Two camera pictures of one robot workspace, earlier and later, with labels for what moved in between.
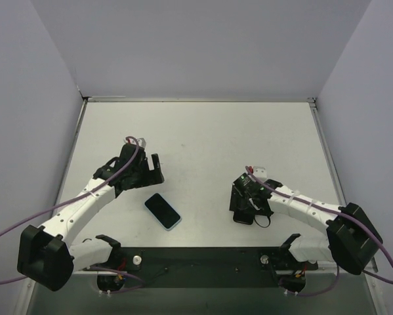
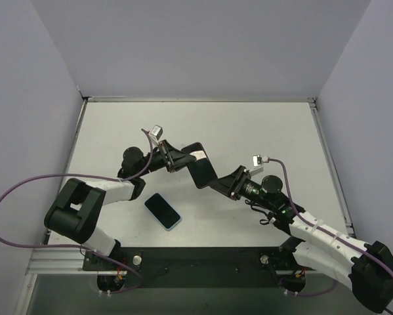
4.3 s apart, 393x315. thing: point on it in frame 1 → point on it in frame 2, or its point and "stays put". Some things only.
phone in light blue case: x=165 y=214 stays put
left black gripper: x=149 y=174 → x=166 y=155
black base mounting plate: x=205 y=268 stays put
